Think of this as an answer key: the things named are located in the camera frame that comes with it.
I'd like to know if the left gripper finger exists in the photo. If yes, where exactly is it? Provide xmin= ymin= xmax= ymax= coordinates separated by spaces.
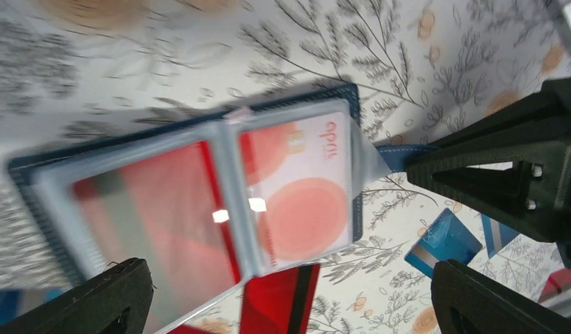
xmin=0 ymin=257 xmax=154 ymax=333

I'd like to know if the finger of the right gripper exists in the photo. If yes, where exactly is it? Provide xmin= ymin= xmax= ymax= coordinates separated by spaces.
xmin=431 ymin=260 xmax=571 ymax=334
xmin=406 ymin=77 xmax=571 ymax=269

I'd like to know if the dark blue card holder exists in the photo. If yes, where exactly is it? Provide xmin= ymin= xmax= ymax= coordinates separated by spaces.
xmin=7 ymin=83 xmax=431 ymax=333

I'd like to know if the white card red circle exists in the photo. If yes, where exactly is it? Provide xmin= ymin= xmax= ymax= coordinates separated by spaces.
xmin=238 ymin=111 xmax=353 ymax=273

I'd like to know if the blue card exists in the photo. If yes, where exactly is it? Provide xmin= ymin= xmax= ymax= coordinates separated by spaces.
xmin=404 ymin=209 xmax=482 ymax=278
xmin=481 ymin=215 xmax=520 ymax=258
xmin=0 ymin=289 xmax=65 ymax=326

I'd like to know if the blue card centre right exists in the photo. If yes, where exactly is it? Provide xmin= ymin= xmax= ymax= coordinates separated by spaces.
xmin=481 ymin=215 xmax=520 ymax=258

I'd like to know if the blue card far left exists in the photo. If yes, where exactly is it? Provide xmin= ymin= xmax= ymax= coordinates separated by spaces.
xmin=0 ymin=289 xmax=65 ymax=326

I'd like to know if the red card overlapping stack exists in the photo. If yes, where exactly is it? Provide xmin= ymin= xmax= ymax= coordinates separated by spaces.
xmin=239 ymin=264 xmax=320 ymax=334

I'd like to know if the floral patterned table mat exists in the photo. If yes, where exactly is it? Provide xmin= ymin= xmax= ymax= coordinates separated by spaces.
xmin=0 ymin=0 xmax=571 ymax=334

